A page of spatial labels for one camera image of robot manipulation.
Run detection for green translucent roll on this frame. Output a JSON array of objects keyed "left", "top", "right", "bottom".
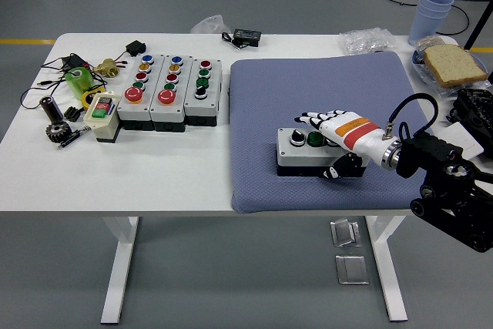
[{"left": 64, "top": 66, "right": 96, "bottom": 99}]

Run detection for black slanted pole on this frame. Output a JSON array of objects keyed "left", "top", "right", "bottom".
[{"left": 464, "top": 0, "right": 493, "bottom": 51}]

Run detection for metal floor plate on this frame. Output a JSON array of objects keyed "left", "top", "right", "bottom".
[
  {"left": 330, "top": 219, "right": 363, "bottom": 248},
  {"left": 334, "top": 254, "right": 370, "bottom": 286}
]

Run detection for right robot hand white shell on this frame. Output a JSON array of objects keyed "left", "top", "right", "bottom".
[{"left": 294, "top": 109, "right": 392, "bottom": 180}]

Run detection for white bread slice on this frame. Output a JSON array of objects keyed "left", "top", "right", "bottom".
[{"left": 422, "top": 44, "right": 488, "bottom": 89}]

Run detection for white switch box green button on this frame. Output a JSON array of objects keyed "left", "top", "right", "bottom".
[{"left": 83, "top": 90, "right": 122, "bottom": 144}]

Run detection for black textured device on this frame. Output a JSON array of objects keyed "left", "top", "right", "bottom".
[{"left": 446, "top": 89, "right": 493, "bottom": 157}]

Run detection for blue plate with plastic wrap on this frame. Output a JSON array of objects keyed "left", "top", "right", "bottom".
[{"left": 411, "top": 35, "right": 493, "bottom": 98}]

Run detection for brass valve fitting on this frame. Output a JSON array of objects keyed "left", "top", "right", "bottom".
[{"left": 92, "top": 58, "right": 119, "bottom": 79}]

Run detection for black gear with shaft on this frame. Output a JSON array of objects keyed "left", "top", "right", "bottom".
[{"left": 40, "top": 96, "right": 73, "bottom": 146}]

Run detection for clear bubble plastic pack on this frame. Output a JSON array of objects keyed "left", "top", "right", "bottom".
[{"left": 339, "top": 27, "right": 396, "bottom": 55}]

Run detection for clear crumpled plastic bag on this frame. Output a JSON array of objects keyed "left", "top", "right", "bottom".
[{"left": 190, "top": 15, "right": 225, "bottom": 35}]

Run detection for black digital meter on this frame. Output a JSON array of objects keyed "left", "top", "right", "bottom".
[{"left": 221, "top": 28, "right": 263, "bottom": 49}]

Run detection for grey four-button box with selector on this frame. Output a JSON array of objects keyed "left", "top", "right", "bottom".
[{"left": 184, "top": 58, "right": 224, "bottom": 128}]

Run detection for small black module red wires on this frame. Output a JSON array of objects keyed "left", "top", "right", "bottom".
[{"left": 115, "top": 39, "right": 148, "bottom": 61}]

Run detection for white card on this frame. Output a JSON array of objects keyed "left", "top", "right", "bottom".
[{"left": 438, "top": 123, "right": 485, "bottom": 161}]

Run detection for grey five-button emergency-stop box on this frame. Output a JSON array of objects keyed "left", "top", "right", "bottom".
[
  {"left": 149, "top": 54, "right": 193, "bottom": 133},
  {"left": 116, "top": 53, "right": 166, "bottom": 132}
]

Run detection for yellow tape roll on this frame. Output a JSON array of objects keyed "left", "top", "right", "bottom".
[{"left": 79, "top": 89, "right": 104, "bottom": 110}]

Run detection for black metal pen tool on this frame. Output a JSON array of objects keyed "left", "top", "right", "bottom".
[{"left": 56, "top": 125, "right": 93, "bottom": 151}]

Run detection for brown food in clear container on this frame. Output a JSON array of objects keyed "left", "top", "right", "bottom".
[{"left": 415, "top": 35, "right": 448, "bottom": 53}]

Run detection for thin black cable with plug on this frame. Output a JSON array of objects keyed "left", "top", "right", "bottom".
[{"left": 19, "top": 55, "right": 109, "bottom": 111}]

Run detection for white table leg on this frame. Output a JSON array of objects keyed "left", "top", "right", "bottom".
[
  {"left": 100, "top": 216, "right": 140, "bottom": 325},
  {"left": 365, "top": 215, "right": 408, "bottom": 322}
]

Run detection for black power adapter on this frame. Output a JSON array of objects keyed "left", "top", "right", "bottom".
[{"left": 61, "top": 53, "right": 89, "bottom": 72}]

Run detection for grey four-button control box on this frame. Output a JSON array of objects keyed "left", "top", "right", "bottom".
[{"left": 276, "top": 126, "right": 367, "bottom": 179}]

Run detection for blue-grey cushion mat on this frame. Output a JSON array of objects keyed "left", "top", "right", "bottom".
[{"left": 229, "top": 50, "right": 459, "bottom": 214}]

